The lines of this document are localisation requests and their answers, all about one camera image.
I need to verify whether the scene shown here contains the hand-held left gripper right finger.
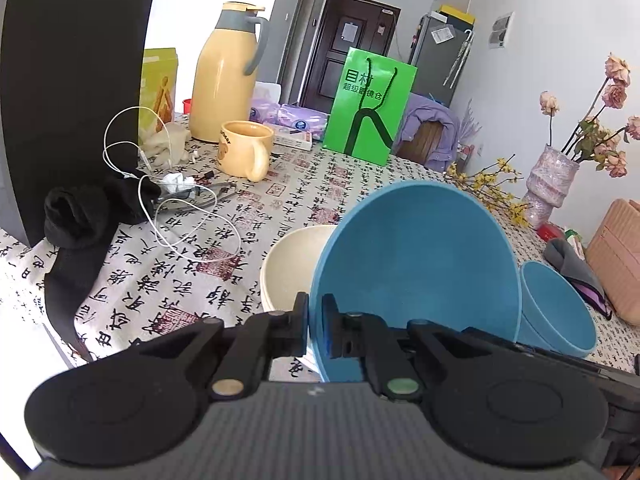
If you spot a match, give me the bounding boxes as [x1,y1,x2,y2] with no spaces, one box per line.
[320,294,496,401]

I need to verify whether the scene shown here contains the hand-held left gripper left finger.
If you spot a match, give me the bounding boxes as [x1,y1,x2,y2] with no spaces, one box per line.
[135,291,311,401]

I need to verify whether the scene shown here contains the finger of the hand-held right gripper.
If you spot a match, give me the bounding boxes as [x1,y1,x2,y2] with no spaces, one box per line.
[462,327,616,386]

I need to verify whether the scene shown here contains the large blue bowl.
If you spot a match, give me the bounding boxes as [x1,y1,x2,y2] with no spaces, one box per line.
[309,181,522,383]

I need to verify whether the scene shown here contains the small blue bowl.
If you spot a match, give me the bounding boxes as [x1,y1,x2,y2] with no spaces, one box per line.
[519,261,597,358]

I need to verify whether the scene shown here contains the grey purple cloth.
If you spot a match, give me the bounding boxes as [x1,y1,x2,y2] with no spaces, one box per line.
[544,237,613,320]

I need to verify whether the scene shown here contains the pink handbag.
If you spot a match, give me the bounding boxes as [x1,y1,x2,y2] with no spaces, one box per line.
[585,198,640,326]

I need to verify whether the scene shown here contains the eyeglasses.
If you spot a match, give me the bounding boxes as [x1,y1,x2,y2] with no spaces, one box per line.
[152,182,238,211]

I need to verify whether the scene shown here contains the pale pink vase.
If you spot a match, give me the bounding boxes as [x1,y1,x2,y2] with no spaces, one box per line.
[522,144,581,231]

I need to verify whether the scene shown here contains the yellow bear mug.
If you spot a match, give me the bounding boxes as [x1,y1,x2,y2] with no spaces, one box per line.
[217,121,275,182]

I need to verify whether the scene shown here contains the white flat box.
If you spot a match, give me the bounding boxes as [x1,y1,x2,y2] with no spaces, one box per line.
[272,130,314,151]

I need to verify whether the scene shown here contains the yellow flower branch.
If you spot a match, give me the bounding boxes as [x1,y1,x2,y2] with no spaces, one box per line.
[445,155,533,226]

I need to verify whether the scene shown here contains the crumpled white tissue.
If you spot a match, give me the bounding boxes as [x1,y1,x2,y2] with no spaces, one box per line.
[161,172,195,194]

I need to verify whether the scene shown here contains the green paper bag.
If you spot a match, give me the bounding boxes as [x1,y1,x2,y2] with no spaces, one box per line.
[322,46,418,167]

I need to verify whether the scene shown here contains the wooden chair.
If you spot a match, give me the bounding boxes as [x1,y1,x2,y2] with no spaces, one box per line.
[395,120,446,166]

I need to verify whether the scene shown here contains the white purple tissue pack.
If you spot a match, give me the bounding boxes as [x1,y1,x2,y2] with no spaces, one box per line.
[250,81,282,122]

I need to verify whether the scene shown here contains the cream rubber gloves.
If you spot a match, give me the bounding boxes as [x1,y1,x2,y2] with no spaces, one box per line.
[140,122,191,168]

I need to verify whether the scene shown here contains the purple jacket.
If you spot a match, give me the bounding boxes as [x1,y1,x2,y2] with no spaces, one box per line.
[397,92,461,173]

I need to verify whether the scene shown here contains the yellow thermos jug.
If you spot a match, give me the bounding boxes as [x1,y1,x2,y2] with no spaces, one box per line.
[190,2,271,143]

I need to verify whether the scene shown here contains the black cloth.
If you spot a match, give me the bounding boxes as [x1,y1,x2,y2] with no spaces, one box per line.
[42,177,162,362]

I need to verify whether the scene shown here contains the purple dried grass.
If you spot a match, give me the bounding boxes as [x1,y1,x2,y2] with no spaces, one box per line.
[460,100,482,147]

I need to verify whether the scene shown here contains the dark brown door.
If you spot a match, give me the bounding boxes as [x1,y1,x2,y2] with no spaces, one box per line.
[306,0,402,111]

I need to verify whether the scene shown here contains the dried pink roses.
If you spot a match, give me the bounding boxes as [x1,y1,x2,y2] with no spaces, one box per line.
[539,52,640,178]

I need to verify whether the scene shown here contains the yellow green carton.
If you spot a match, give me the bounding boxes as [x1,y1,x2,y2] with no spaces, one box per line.
[139,48,179,131]

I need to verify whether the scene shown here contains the grey refrigerator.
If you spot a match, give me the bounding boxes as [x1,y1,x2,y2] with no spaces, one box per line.
[407,12,476,106]

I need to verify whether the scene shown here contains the white umbrella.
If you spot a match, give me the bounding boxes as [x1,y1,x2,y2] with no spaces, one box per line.
[442,29,473,88]

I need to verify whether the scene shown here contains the black monitor panel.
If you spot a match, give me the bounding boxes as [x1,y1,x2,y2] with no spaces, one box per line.
[0,0,159,248]

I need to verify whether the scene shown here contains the yellow box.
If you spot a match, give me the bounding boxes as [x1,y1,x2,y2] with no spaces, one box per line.
[439,4,476,25]

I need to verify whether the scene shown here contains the white earphone cable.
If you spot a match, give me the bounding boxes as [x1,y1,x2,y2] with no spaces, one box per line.
[103,106,243,262]

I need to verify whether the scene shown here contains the wall fuse panel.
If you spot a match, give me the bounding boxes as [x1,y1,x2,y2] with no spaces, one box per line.
[489,11,515,51]

